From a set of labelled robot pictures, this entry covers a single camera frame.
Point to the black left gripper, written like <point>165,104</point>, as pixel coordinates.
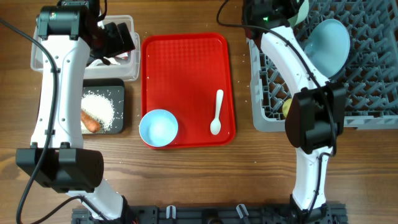
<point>117,46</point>

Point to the white rice pile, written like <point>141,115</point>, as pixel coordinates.
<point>105,106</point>

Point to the orange carrot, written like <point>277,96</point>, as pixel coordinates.
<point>90,123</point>

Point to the light blue bowl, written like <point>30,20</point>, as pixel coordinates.
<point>158,128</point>

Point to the yellow plastic cup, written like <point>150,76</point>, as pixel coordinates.
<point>286,107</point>

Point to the light blue plate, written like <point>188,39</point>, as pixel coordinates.
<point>328,47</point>

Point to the mint green bowl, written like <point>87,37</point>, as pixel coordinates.
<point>300,15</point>

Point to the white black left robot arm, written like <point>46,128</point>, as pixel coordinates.
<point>56,157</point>

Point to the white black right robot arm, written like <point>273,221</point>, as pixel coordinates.
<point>316,114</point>

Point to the clear plastic waste bin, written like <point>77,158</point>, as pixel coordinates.
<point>124,65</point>

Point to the black food waste tray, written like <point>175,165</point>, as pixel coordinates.
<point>107,83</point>

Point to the grey dishwasher rack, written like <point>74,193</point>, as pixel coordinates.
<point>369,74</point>

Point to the red serving tray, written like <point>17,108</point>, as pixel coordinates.
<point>181,73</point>

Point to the white plastic spoon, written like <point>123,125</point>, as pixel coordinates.
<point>215,126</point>

